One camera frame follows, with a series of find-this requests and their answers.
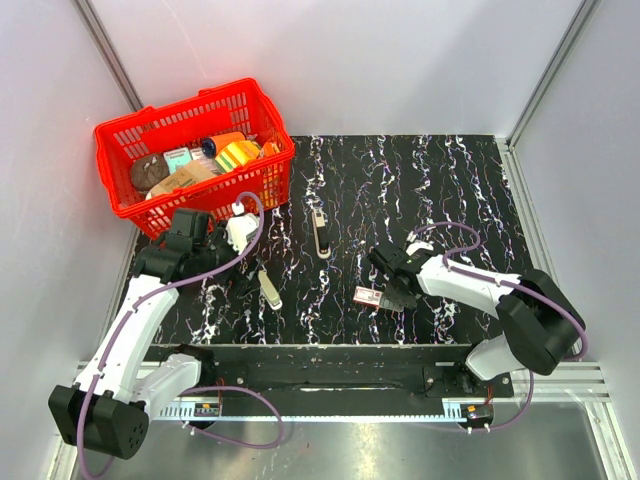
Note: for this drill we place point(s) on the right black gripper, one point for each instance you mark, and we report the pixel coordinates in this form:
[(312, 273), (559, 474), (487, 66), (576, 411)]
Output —
[(408, 301)]

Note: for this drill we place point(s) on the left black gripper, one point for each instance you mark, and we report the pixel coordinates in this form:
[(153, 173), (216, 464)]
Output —
[(238, 282)]

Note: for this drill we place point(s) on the red white staple box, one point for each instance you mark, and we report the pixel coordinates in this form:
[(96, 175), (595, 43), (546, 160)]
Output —
[(375, 298)]

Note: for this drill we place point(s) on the beige stapler top cover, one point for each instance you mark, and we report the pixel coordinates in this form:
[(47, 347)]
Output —
[(269, 291)]

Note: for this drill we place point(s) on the stapler base with black magazine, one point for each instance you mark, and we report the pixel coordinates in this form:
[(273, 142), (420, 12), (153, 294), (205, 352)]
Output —
[(322, 242)]

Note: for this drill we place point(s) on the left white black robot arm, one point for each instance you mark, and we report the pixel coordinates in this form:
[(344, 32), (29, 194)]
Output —
[(107, 409)]

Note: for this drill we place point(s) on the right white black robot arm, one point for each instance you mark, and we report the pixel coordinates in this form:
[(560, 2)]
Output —
[(539, 324)]

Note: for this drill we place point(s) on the brown paper package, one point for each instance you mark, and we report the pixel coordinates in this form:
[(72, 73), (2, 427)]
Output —
[(186, 176)]

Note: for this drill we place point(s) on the yellow green sponge pack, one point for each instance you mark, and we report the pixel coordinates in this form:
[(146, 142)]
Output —
[(237, 154)]

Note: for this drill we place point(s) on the pink white small box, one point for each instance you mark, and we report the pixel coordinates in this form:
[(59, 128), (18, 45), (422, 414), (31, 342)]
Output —
[(199, 156)]

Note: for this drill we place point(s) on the orange snack packet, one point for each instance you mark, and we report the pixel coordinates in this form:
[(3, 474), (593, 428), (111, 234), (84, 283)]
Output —
[(269, 149)]

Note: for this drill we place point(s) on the teal white small box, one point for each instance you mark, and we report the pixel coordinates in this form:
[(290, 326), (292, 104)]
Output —
[(177, 158)]

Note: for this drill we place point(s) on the orange can with blue lid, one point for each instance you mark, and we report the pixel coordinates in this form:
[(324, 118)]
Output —
[(213, 144)]

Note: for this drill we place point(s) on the brown round cookie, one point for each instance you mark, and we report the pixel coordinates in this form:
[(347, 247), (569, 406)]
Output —
[(148, 171)]

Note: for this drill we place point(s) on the red plastic shopping basket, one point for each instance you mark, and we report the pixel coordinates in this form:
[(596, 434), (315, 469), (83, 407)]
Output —
[(236, 106)]

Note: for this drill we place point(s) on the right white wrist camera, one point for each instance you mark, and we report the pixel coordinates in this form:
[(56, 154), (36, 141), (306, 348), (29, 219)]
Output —
[(415, 246)]

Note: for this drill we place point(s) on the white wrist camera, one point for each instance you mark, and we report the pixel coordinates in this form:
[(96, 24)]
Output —
[(415, 246), (240, 231)]

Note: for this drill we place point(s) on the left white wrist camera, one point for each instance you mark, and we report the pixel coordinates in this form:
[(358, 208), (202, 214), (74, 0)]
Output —
[(240, 231)]

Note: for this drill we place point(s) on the aluminium frame rail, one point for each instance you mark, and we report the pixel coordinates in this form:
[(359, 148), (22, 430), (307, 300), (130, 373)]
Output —
[(577, 382)]

